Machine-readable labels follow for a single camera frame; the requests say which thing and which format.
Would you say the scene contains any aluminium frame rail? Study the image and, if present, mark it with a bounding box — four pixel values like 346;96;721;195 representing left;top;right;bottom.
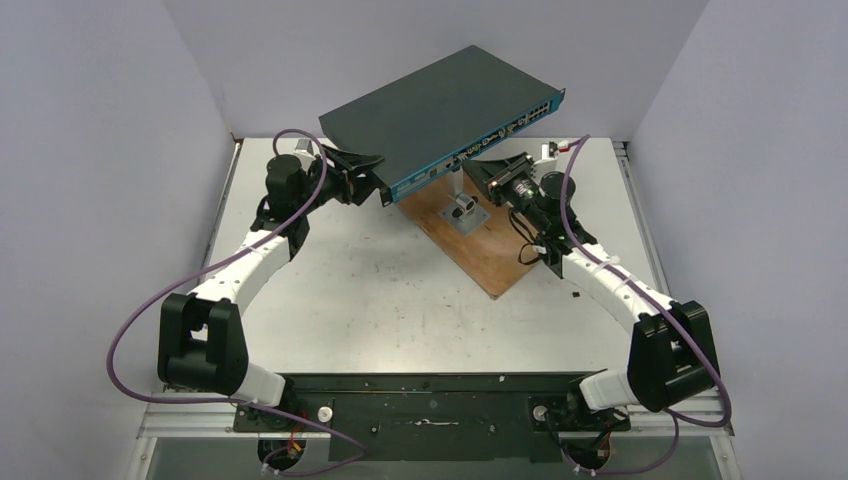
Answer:
137;390;735;440

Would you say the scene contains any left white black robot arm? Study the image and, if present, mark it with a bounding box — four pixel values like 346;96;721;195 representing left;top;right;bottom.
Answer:
157;145;384;431

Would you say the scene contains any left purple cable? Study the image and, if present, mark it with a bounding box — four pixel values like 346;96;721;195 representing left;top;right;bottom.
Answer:
105;129;370;478

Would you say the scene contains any teal grey network switch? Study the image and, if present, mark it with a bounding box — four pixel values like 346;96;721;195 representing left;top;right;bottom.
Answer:
319;45;565;204

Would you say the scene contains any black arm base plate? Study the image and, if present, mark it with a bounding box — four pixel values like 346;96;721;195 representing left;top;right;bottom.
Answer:
233;372;637;463

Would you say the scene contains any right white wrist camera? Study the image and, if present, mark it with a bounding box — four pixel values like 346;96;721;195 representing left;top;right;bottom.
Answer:
539;140;572;162

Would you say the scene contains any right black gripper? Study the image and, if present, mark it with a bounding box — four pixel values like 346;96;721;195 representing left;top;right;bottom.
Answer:
463;153;550;233

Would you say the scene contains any wooden base board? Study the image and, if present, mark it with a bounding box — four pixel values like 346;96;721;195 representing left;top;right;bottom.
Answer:
398;176;533;299

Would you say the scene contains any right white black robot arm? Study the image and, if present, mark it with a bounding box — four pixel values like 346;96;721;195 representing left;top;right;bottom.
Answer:
464;154;719;428

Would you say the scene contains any metal switch mounting stand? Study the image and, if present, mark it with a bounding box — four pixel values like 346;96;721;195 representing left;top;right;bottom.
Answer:
439;169;490;236

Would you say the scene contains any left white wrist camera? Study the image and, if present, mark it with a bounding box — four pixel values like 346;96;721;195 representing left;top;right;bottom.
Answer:
292;138;316;163

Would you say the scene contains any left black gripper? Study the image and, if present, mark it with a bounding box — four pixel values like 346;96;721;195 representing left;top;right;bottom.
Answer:
296;147;386;215

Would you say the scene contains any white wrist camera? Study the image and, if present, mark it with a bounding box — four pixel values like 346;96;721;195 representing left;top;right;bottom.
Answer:
539;140;572;162
292;138;316;163

